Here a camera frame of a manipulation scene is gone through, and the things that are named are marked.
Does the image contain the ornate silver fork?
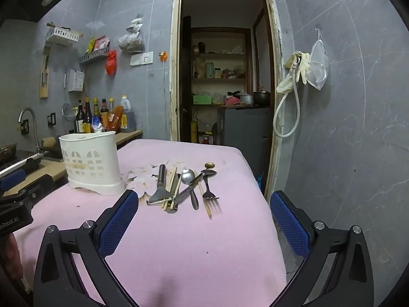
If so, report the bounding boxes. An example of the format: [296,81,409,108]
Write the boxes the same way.
[200,169,221,201]

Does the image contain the wooden shelf unit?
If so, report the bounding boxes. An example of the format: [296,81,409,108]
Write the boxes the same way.
[190,27,253,106]

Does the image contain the cream rubber gloves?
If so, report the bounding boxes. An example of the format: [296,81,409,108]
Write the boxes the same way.
[276,51,311,94]

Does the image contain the pale door frame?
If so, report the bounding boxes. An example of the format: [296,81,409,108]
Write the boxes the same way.
[169,0,285,199]

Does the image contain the white wall basket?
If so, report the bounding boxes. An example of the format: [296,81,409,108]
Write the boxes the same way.
[46,27,80,46]

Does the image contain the white plastic utensil holder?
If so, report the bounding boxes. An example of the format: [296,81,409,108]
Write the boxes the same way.
[59,131,126,196]

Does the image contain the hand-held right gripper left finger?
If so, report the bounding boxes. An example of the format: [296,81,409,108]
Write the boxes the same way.
[33,189,139,307]

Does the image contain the clear bag of dried goods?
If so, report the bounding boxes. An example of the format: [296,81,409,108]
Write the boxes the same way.
[117,17,145,53]

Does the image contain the red plastic bag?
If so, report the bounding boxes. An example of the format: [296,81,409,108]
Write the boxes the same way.
[105,50,118,76]

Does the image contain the grey cabinet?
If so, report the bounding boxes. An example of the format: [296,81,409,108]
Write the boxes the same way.
[218,106,272,174]

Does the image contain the metal strainer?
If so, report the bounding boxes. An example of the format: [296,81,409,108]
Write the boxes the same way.
[61,72,75,122]

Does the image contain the metal peeler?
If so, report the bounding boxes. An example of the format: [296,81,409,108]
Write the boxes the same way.
[146,164,167,206]

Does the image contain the dark pot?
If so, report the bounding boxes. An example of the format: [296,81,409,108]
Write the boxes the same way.
[253,91,271,106]

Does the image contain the red snack packet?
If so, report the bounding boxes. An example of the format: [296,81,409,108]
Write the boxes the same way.
[94,35,111,52]

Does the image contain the white wall box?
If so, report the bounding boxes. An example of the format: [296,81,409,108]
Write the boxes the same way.
[67,69,85,93]

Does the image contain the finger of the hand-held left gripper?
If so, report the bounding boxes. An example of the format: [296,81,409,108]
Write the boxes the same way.
[0,169,27,192]
[0,153,45,176]

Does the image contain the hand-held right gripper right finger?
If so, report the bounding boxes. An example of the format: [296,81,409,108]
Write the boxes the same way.
[270,190,374,307]

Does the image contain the pink tablecloth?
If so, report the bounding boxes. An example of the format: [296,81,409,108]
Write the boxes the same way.
[14,138,287,307]

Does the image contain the white mesh bag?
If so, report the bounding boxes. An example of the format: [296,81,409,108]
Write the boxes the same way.
[306,28,329,91]

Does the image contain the white hose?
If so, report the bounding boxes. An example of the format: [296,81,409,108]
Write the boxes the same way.
[272,56,303,139]

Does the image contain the wooden knife holder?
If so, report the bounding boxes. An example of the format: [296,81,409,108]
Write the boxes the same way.
[39,46,51,99]

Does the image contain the white wall switch panel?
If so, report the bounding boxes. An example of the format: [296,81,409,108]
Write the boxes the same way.
[130,51,153,67]

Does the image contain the plastic oil jug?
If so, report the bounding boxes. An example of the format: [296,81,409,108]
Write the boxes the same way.
[119,95,136,133]

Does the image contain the chrome faucet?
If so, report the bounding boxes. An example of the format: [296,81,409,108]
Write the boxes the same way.
[18,107,41,149]

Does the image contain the person's left hand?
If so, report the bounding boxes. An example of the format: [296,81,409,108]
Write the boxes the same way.
[0,233,23,291]

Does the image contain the grey wall rack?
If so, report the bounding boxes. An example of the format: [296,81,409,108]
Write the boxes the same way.
[79,49,109,65]

